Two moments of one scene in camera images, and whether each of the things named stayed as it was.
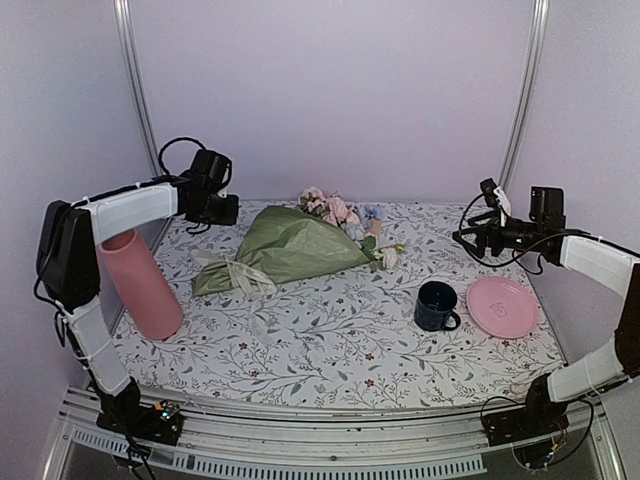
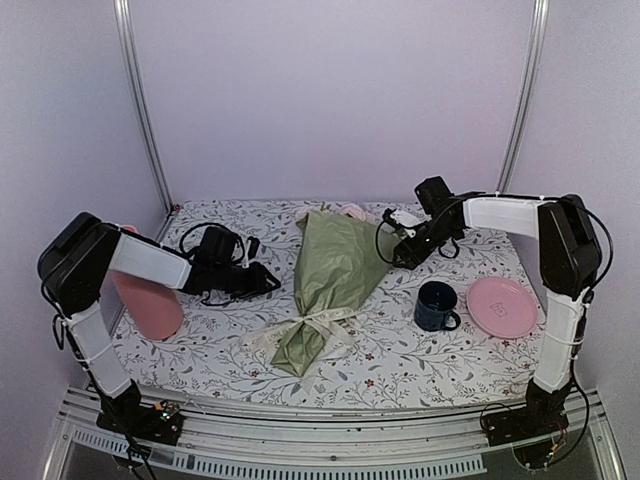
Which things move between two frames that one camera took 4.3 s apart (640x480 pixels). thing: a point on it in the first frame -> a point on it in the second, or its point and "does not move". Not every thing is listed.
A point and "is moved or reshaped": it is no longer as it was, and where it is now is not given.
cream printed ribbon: [257, 284] is moved or reshaped
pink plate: [502, 307] does not move
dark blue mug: [436, 301] does not move
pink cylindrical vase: [150, 305] does not move
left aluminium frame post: [123, 16] does not move
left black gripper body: [217, 213] -> [238, 285]
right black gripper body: [499, 244] -> [437, 237]
